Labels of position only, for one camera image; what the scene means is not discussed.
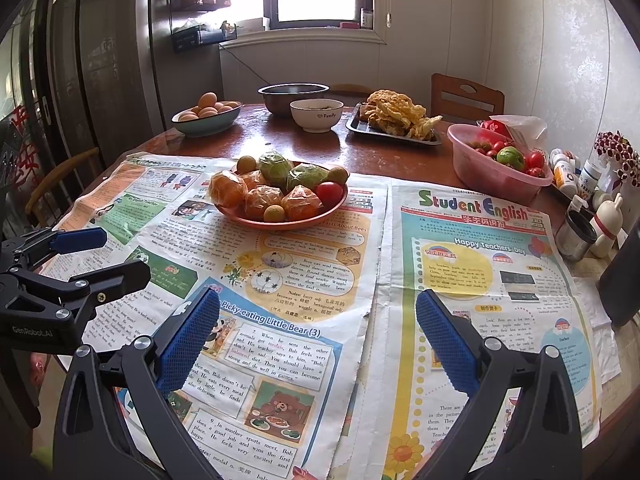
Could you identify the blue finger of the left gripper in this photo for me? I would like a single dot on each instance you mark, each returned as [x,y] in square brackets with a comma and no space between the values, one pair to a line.
[32,249]
[108,284]

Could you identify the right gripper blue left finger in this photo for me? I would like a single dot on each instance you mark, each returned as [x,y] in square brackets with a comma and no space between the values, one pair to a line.
[91,437]

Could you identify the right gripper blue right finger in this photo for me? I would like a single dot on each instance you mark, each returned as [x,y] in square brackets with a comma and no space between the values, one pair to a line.
[543,439]

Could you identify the orange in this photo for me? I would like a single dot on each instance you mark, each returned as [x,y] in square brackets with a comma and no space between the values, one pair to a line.
[253,179]
[301,204]
[258,199]
[227,189]

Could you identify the small kiwi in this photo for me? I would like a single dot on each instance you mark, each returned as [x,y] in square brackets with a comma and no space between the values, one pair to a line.
[274,213]

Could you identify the kiwi fruit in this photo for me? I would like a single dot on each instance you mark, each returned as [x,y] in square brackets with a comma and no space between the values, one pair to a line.
[337,175]
[246,164]

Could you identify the green fruit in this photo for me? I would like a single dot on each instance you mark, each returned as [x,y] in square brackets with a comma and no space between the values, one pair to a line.
[307,175]
[274,169]

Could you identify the orange plastic plate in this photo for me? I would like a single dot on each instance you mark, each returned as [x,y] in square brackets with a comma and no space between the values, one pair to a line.
[237,214]

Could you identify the red tomato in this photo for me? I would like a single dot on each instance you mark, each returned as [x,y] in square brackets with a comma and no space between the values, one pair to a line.
[330,194]

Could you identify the wooden chair at left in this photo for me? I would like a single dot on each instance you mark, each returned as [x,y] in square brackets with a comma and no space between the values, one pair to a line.
[51,180]

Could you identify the left newspaper sheet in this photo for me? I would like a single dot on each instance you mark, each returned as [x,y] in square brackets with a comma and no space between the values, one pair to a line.
[268,396]

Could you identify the refrigerator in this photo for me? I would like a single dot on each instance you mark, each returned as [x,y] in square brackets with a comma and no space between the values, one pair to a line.
[106,74]

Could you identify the Student English newspaper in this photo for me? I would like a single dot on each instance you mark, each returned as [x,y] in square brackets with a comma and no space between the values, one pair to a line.
[491,262]

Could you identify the teal bowl of eggs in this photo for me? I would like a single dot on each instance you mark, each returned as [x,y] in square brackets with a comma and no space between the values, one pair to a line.
[210,115]

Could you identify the white rabbit figurine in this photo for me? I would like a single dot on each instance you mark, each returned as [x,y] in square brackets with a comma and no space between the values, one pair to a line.
[607,222]

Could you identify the white medicine bottle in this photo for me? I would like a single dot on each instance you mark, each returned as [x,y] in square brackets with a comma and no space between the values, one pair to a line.
[563,164]

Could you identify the pink plastic basin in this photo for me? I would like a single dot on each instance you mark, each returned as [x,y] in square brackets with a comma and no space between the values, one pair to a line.
[483,174]

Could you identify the stainless steel bowl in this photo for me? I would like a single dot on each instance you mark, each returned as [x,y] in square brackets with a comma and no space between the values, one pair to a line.
[278,97]

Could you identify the green tomato in basin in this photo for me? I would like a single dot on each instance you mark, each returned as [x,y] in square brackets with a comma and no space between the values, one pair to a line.
[512,157]

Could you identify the white Family bowl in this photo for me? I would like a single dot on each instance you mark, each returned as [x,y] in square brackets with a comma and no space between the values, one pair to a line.
[317,115]

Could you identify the plastic bag with red pack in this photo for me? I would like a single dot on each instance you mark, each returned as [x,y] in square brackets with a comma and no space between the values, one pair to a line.
[530,131]

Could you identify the curved wooden chair back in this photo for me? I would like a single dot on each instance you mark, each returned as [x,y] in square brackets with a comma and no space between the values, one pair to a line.
[351,90]

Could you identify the fried dough pile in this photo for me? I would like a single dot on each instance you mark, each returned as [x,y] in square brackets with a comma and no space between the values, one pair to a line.
[396,114]

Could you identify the wooden chair by wall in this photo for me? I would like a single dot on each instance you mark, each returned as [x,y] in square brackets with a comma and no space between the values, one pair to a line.
[464,100]

